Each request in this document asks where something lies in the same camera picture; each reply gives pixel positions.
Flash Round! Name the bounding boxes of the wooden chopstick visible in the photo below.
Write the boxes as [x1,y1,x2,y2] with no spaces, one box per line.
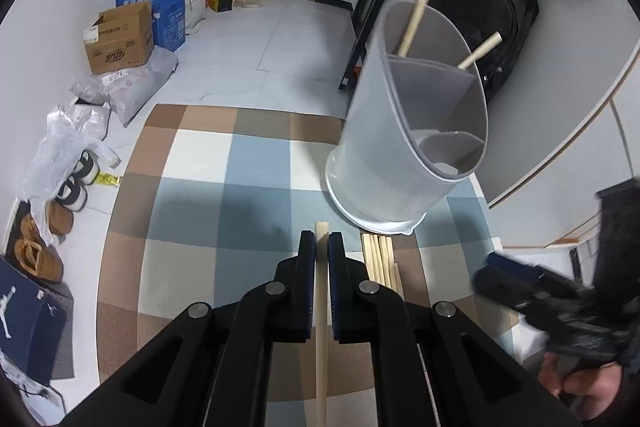
[314,221,330,427]

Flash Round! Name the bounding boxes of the person's right hand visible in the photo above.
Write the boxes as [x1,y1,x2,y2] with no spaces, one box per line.
[538,352,623,421]

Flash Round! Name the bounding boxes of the chopsticks lying on cloth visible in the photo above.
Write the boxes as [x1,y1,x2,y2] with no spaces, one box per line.
[360,233,404,297]

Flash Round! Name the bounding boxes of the checkered table cloth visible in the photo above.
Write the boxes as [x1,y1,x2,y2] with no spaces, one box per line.
[96,105,518,426]

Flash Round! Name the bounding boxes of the grey utensil holder cup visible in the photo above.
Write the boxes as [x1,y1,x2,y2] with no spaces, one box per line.
[326,0,488,235]

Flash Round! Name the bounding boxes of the black white sneakers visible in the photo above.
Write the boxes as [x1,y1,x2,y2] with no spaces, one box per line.
[56,150,100,212]

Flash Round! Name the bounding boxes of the dark blue shoe box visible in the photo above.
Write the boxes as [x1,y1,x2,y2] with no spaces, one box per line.
[0,259,67,385]

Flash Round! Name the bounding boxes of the brown slippers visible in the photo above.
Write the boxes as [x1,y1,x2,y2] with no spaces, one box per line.
[14,200,74,284]

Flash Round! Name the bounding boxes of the grey plastic mailer bag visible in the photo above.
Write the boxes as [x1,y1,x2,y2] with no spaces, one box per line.
[70,46,178,127]

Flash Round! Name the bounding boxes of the clear crumpled plastic bag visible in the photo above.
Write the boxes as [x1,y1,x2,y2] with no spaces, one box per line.
[18,104,120,200]

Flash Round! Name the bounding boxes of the brown cardboard box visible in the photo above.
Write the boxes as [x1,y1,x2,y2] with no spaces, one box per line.
[82,1,154,75]

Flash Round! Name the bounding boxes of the blue cardboard box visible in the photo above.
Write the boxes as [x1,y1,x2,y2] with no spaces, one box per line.
[116,0,186,52]

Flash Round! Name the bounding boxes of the black backpack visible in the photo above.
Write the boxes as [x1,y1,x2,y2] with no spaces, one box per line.
[430,0,539,100]

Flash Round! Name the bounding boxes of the chopstick standing in cup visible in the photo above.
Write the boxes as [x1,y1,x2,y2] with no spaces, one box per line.
[397,0,428,57]

